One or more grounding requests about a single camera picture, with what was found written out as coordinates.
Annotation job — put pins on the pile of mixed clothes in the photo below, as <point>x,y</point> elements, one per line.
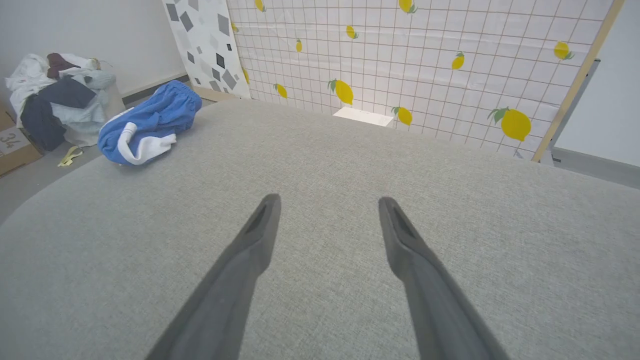
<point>25,75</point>

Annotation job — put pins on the grey geometric print panel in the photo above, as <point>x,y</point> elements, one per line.
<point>205,40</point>

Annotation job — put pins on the dark navy garment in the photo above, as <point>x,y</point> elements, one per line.
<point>42,122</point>

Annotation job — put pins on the blue shorts with white trim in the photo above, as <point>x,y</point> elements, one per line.
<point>155,117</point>

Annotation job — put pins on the small white box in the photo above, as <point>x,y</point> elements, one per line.
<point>362,116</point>

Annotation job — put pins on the lemon print grid cloth panel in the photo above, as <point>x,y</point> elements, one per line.
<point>425,60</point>

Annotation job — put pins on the yellow paper scrap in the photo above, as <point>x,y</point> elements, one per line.
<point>70,156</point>

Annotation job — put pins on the pale grey-green garment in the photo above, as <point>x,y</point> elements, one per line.
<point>97,82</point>

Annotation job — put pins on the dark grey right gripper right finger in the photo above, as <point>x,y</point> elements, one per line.
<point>435,300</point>

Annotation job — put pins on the light wooden frame strip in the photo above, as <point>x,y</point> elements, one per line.
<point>578,80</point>

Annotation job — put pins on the maroon garment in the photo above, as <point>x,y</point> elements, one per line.
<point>57,65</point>

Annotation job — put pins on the brown cardboard box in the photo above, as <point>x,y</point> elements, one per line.
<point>15,147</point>

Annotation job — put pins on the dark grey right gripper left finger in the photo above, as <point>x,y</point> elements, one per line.
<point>235,280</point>

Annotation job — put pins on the grey metal post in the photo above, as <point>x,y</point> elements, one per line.
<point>575,110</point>

